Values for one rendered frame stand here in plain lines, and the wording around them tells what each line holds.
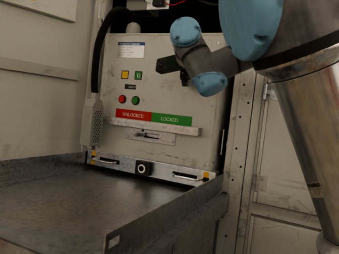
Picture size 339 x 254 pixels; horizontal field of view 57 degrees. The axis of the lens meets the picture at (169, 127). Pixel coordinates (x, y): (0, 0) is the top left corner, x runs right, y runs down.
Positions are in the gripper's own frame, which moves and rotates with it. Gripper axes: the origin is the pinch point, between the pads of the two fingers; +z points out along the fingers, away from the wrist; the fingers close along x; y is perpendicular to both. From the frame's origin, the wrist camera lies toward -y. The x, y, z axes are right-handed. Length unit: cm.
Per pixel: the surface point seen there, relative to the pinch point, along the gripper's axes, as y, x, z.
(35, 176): -45, -40, -4
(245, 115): 21.1, -8.9, 3.4
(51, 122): -54, -18, 13
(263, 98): 25.7, -4.1, -2.1
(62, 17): -52, 22, 0
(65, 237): -14, -50, -40
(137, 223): 0, -45, -44
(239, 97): 18.4, -3.1, 2.6
